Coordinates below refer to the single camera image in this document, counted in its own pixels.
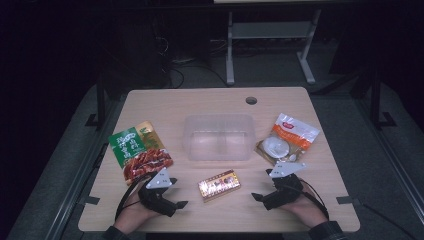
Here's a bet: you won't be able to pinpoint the black tape strip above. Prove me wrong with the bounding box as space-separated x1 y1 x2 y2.
335 195 361 206
79 195 101 206

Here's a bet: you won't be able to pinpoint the white metal table frame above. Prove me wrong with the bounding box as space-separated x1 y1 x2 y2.
225 9 323 86

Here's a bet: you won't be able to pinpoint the small gold snack packet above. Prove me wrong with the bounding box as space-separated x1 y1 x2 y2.
197 169 242 203

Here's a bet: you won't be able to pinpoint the green and red snack packet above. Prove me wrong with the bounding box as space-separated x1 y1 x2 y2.
108 120 174 186

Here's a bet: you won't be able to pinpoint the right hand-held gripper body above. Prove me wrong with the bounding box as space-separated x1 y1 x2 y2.
263 161 308 211

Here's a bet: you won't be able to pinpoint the right hand-held gripper cable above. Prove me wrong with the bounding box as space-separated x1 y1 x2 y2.
298 179 331 221

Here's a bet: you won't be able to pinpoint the clear plastic container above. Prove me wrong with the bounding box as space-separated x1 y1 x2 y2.
182 114 257 162

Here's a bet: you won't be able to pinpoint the orange and white snack packet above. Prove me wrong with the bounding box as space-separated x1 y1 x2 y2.
254 112 321 167

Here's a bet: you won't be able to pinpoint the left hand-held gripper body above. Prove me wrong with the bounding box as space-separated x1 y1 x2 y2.
138 167 178 218

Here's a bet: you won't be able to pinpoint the black metal stand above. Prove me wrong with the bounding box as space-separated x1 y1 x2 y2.
368 66 398 131
84 74 108 131

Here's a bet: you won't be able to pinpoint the thin black floor cable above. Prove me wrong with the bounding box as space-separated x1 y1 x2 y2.
361 203 413 240

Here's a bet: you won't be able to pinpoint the black floor cables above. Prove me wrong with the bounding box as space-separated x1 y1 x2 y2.
153 33 231 89

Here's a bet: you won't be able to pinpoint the person's left hand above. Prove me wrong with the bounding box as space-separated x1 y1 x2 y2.
114 199 162 234

